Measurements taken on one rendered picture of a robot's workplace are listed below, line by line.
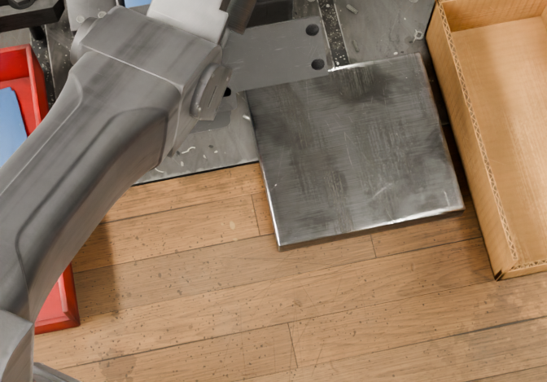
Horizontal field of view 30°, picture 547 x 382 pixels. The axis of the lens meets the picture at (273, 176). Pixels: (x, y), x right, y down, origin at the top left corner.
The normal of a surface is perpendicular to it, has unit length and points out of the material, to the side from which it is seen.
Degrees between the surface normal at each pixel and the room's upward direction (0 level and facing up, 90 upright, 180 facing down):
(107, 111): 27
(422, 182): 0
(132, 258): 0
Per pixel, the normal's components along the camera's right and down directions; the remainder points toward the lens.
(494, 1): 0.21, 0.92
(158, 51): 0.18, -0.69
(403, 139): 0.00, -0.34
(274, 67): 0.11, 0.16
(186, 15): -0.16, 0.04
